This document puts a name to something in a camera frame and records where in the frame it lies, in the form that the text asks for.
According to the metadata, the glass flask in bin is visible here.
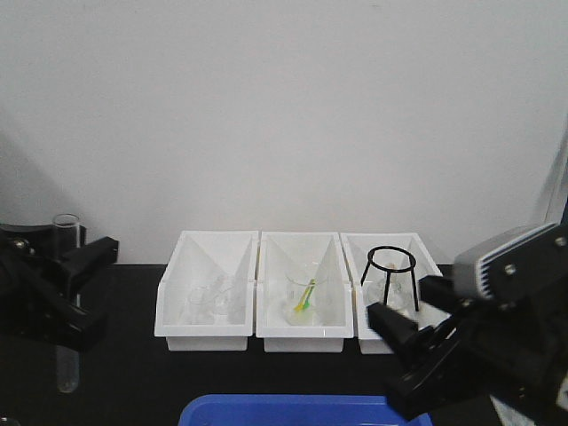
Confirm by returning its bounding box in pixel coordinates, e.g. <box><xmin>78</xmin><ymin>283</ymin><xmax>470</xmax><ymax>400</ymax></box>
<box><xmin>362</xmin><ymin>266</ymin><xmax>410</xmax><ymax>313</ymax></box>

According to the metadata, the right white storage bin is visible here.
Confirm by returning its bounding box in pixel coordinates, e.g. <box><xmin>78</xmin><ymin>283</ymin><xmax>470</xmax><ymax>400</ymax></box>
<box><xmin>340</xmin><ymin>233</ymin><xmax>448</xmax><ymax>355</ymax></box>

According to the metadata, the black wire tripod stand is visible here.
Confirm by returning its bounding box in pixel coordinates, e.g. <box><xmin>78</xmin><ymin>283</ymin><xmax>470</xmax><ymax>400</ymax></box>
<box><xmin>360</xmin><ymin>245</ymin><xmax>420</xmax><ymax>312</ymax></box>

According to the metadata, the blue plastic tray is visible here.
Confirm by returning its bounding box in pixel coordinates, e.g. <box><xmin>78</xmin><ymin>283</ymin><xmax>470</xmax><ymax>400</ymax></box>
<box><xmin>178</xmin><ymin>394</ymin><xmax>432</xmax><ymax>425</ymax></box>

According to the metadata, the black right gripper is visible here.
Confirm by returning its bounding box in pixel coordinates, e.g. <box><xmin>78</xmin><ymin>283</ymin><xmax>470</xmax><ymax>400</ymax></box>
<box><xmin>366</xmin><ymin>221</ymin><xmax>568</xmax><ymax>426</ymax></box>

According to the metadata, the left white storage bin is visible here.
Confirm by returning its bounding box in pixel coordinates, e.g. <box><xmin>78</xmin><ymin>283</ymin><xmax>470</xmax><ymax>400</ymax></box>
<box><xmin>154</xmin><ymin>231</ymin><xmax>259</xmax><ymax>351</ymax></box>

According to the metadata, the white storage bin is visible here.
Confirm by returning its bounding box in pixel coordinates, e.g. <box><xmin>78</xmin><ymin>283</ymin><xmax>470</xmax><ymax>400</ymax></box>
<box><xmin>154</xmin><ymin>231</ymin><xmax>259</xmax><ymax>351</ymax></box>
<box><xmin>340</xmin><ymin>233</ymin><xmax>448</xmax><ymax>355</ymax></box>
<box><xmin>256</xmin><ymin>232</ymin><xmax>354</xmax><ymax>353</ymax></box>

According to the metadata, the glassware in left bin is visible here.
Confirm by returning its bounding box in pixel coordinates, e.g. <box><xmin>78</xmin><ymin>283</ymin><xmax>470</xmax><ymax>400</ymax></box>
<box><xmin>185</xmin><ymin>275</ymin><xmax>247</xmax><ymax>326</ymax></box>

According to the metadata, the yellow green plastic dropper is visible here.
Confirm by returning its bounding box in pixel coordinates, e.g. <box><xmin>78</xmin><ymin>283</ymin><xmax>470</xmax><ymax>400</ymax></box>
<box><xmin>294</xmin><ymin>279</ymin><xmax>317</xmax><ymax>312</ymax></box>

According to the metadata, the clear glass test tube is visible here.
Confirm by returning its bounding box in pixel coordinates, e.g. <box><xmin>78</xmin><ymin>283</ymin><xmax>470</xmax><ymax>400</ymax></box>
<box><xmin>52</xmin><ymin>213</ymin><xmax>81</xmax><ymax>394</ymax></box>

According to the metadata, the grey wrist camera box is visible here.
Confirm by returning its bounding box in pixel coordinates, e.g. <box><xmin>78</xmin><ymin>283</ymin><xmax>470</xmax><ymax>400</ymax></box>
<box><xmin>454</xmin><ymin>223</ymin><xmax>567</xmax><ymax>304</ymax></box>

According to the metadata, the middle white storage bin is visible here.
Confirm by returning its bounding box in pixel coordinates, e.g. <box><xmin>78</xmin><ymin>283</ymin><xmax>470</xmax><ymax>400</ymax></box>
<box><xmin>256</xmin><ymin>232</ymin><xmax>354</xmax><ymax>353</ymax></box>

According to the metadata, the glass beaker in middle bin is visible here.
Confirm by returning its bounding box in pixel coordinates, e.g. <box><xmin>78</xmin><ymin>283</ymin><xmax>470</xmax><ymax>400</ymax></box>
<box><xmin>282</xmin><ymin>267</ymin><xmax>329</xmax><ymax>327</ymax></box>

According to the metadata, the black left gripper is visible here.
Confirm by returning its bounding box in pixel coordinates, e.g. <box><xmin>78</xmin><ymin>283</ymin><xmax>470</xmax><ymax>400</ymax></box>
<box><xmin>1</xmin><ymin>224</ymin><xmax>119</xmax><ymax>352</ymax></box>

